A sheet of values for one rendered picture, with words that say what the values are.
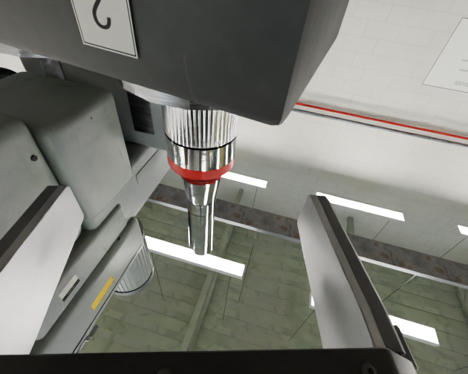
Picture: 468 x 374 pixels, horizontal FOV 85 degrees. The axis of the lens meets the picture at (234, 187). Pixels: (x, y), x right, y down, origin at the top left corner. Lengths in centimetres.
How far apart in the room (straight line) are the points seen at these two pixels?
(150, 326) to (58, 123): 502
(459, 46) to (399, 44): 72
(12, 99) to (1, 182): 20
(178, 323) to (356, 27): 555
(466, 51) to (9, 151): 487
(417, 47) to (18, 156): 460
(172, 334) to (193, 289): 88
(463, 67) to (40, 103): 487
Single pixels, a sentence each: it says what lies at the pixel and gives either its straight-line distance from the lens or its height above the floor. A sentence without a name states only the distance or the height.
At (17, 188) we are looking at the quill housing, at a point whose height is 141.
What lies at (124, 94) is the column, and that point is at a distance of 76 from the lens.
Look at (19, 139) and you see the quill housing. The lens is 53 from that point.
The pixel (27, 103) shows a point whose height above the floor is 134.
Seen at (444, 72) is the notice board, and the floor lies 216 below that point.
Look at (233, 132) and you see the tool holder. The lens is 16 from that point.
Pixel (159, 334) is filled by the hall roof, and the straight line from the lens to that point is 537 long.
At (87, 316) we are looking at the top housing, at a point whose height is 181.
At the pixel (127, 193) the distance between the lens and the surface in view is 80.
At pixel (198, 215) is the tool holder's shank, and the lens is 21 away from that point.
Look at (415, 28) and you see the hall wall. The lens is 463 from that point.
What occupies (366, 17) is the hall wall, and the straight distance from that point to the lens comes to 448.
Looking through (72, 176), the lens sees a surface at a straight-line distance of 60.
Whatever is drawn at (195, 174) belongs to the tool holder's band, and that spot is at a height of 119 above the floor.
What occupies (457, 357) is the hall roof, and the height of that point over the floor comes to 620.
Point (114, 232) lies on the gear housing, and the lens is 78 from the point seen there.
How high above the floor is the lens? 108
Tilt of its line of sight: 44 degrees up
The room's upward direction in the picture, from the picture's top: 173 degrees counter-clockwise
